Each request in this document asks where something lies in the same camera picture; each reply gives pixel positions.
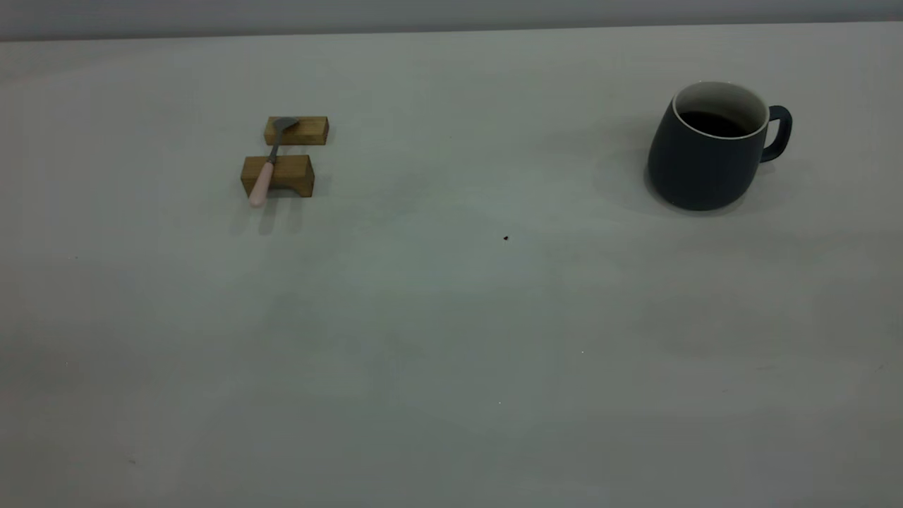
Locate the dark grey ceramic cup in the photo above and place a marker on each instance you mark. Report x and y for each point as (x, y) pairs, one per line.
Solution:
(698, 169)

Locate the arched wooden block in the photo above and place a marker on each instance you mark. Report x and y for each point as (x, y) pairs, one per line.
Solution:
(293, 171)

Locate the flat wooden block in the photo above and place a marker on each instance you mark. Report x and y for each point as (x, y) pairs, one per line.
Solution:
(310, 131)

